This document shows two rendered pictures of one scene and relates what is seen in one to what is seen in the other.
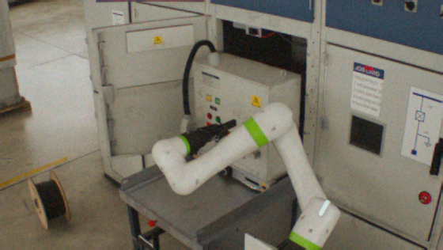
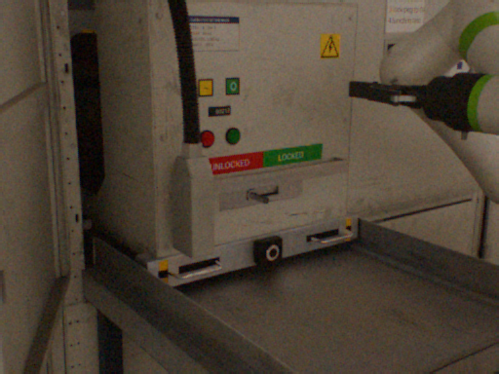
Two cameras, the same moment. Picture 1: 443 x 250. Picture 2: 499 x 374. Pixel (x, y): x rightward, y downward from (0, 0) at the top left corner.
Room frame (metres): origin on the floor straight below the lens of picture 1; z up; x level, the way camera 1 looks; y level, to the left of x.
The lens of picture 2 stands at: (1.98, 1.19, 1.35)
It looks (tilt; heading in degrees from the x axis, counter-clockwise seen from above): 15 degrees down; 276
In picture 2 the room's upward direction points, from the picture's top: 1 degrees clockwise
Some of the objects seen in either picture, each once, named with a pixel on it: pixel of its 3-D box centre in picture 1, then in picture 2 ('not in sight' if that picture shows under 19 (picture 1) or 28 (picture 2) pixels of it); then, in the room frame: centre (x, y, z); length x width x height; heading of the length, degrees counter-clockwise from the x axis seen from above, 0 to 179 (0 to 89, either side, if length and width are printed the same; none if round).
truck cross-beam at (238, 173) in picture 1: (232, 168); (257, 245); (2.12, -0.07, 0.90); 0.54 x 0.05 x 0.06; 42
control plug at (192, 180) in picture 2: (189, 134); (192, 204); (2.21, 0.13, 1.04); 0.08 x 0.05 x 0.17; 132
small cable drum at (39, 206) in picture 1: (48, 199); not in sight; (2.88, 1.25, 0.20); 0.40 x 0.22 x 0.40; 35
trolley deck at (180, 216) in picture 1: (211, 191); (300, 302); (2.02, 0.03, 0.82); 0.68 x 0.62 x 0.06; 133
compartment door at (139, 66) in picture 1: (157, 87); (11, 118); (2.44, 0.30, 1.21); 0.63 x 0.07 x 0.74; 106
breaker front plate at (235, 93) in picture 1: (229, 123); (264, 129); (2.10, -0.06, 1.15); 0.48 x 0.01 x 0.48; 42
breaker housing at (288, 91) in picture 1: (265, 106); (197, 112); (2.28, -0.25, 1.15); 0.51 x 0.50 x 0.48; 132
